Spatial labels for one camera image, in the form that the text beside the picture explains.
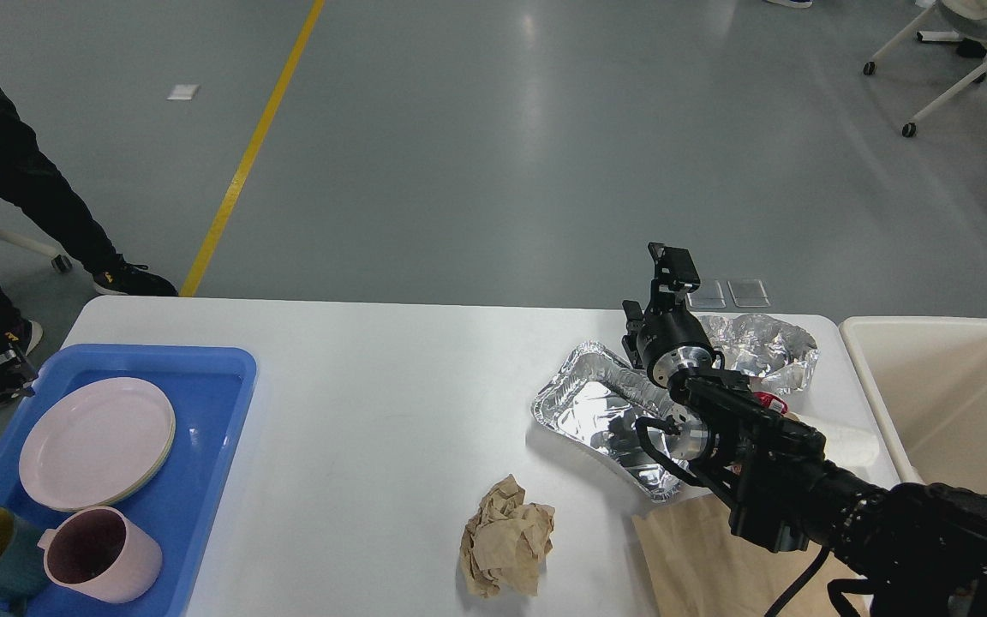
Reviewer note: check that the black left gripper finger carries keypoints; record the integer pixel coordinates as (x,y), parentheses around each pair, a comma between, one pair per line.
(17,378)

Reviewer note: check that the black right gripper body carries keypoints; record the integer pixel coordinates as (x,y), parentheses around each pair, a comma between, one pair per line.
(669,344)

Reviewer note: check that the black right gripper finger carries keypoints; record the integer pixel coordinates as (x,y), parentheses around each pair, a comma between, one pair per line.
(634,321)
(675,278)

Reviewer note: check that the pink plate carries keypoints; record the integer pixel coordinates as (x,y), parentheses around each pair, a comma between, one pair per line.
(69,460)

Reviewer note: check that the pink mug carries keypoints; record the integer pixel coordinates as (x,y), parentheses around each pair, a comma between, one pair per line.
(99,553)

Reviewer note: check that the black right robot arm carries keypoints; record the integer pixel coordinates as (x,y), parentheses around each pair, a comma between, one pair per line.
(914,549)

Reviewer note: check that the left floor outlet cover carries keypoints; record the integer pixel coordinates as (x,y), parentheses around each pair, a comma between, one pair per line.
(709,296)

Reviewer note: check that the floor outlet cover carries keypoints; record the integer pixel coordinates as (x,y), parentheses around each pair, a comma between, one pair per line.
(748,293)
(709,296)

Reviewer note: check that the right floor outlet cover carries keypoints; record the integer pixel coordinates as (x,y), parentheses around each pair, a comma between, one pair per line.
(748,293)

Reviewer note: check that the rectangular aluminium foil tray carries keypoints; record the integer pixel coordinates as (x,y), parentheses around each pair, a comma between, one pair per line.
(594,400)

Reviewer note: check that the crumpled aluminium foil container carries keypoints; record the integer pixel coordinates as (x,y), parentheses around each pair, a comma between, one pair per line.
(779,357)

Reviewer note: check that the crushed red can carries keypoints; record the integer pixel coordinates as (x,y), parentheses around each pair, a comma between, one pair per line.
(772,402)

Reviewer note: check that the yellow plate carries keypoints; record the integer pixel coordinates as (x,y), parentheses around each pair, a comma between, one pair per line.
(148,444)

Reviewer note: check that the flat brown paper bag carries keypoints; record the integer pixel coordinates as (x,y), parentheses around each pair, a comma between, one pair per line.
(696,567)

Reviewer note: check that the crumpled brown paper ball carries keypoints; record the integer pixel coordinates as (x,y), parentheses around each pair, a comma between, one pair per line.
(506,542)

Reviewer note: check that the beige plastic bin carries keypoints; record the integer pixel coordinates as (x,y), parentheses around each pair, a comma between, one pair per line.
(925,379)

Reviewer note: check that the white rolling chair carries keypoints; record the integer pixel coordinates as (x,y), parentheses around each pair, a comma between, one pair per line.
(960,23)

